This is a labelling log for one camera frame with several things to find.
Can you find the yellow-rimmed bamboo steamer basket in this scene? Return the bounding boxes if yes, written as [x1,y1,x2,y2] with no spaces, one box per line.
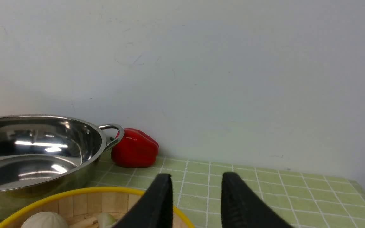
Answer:
[0,187,195,228]

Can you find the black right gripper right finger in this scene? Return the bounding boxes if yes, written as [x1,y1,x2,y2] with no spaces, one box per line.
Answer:
[221,172,291,228]

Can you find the stainless steel pot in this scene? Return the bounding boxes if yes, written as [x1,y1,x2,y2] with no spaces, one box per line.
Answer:
[0,115,125,220]

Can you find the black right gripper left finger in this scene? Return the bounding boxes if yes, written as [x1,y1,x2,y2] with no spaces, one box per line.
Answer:
[112,173,173,228]

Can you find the red bell pepper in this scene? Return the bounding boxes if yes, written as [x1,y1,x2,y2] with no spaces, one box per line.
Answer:
[111,128,159,168]

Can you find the white round bun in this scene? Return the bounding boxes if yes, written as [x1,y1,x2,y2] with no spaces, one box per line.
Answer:
[21,211,69,228]

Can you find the pale green dumpling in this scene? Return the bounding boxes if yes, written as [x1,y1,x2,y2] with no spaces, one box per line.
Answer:
[97,212,119,228]

